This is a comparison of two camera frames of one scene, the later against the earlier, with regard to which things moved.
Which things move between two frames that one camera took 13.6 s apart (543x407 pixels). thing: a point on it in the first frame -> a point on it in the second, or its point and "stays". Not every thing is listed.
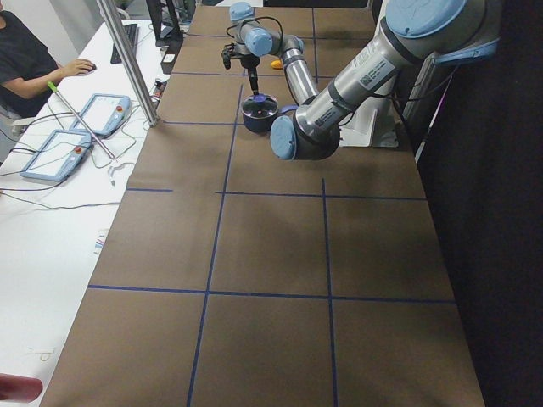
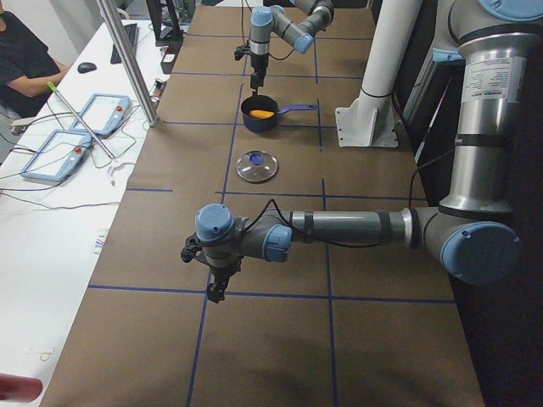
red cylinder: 19,389 stays
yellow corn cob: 277,64 -> 261,114
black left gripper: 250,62 -> 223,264
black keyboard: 132,33 stays
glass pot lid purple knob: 260,106 -> 256,165
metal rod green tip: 54,89 stays
